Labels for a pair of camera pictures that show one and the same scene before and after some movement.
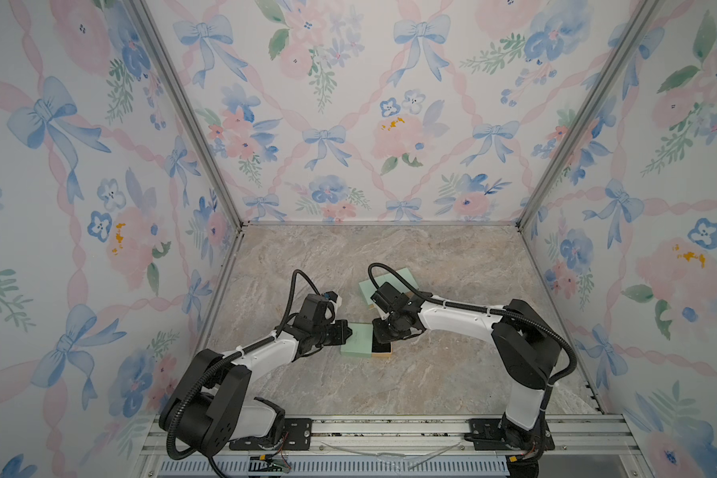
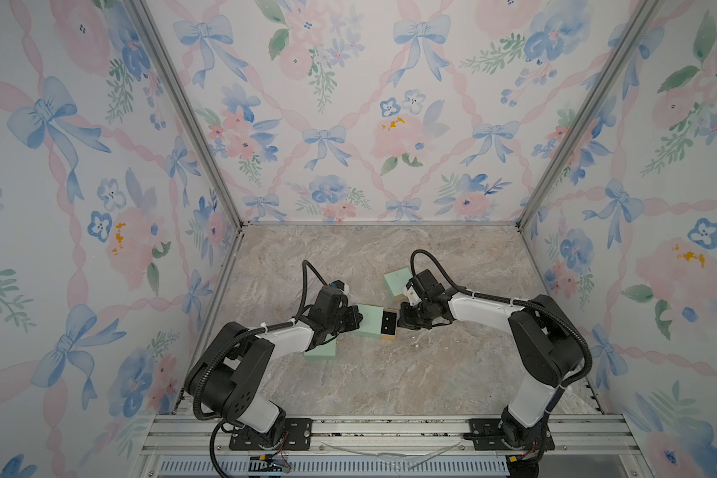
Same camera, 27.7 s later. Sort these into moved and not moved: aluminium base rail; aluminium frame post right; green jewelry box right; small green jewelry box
Moved: small green jewelry box
Not moved: aluminium frame post right; green jewelry box right; aluminium base rail
